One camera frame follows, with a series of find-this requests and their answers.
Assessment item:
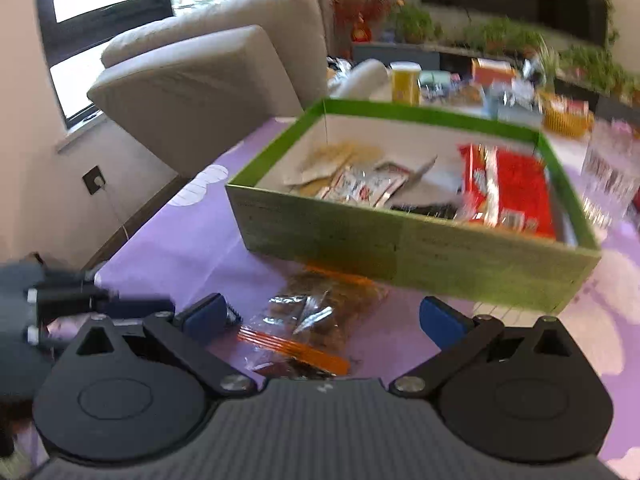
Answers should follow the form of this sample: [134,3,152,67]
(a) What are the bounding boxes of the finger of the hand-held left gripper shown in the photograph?
[26,317,83,350]
[26,281,177,321]

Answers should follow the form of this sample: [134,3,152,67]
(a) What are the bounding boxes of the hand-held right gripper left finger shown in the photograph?
[74,293,257,400]

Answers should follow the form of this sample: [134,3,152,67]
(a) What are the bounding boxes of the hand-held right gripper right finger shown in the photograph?
[389,296,579,397]

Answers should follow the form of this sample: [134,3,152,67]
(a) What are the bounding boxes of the green cardboard box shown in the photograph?
[224,98,603,316]

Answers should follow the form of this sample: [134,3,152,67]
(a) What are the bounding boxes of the clear orange-striped snack bag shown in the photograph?
[236,266,390,380]

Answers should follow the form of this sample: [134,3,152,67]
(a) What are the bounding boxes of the dark snack packet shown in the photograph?
[389,201,460,222]

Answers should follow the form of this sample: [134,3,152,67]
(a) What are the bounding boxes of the red snack packet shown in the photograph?
[457,143,559,241]

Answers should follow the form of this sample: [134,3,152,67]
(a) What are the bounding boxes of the purple printed cloth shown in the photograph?
[17,116,640,480]

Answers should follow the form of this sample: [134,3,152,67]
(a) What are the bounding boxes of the silver snack packet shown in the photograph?
[399,156,439,192]

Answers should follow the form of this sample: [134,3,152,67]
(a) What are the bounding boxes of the red and white sachets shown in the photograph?
[314,161,412,209]

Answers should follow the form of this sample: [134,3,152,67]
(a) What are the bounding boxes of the beige snack packets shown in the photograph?
[284,142,387,197]

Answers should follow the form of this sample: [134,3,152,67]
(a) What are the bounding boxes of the round white coffee table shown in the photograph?
[372,77,597,162]

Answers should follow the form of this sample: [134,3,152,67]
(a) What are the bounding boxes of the blue plastic basket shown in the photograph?
[484,89,544,127]

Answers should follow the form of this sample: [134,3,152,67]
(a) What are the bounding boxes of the clear plastic container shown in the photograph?
[579,118,640,232]

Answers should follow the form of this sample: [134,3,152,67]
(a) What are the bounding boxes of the beige sofa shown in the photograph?
[87,0,390,182]

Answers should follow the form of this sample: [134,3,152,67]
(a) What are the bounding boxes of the yellow canister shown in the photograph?
[389,61,424,106]

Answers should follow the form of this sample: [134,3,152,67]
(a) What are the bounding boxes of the yellow woven basket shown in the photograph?
[542,94,594,139]

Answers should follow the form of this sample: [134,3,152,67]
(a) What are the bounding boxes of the orange tissue box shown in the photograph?
[471,58,519,86]

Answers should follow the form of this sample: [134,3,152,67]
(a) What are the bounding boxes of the grey television cabinet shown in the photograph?
[351,41,640,113]

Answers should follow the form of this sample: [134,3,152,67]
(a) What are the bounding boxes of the potted green plant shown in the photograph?
[394,6,437,44]
[464,16,545,57]

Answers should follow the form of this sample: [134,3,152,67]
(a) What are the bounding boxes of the row of potted plants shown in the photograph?
[559,44,640,103]

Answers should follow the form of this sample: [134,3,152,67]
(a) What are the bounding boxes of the red flower arrangement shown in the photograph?
[331,0,397,44]

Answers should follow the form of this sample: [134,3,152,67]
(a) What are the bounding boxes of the thin wall cable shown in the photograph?
[101,187,132,242]

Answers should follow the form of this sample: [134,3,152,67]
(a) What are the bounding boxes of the dark wall socket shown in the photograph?
[82,164,107,196]

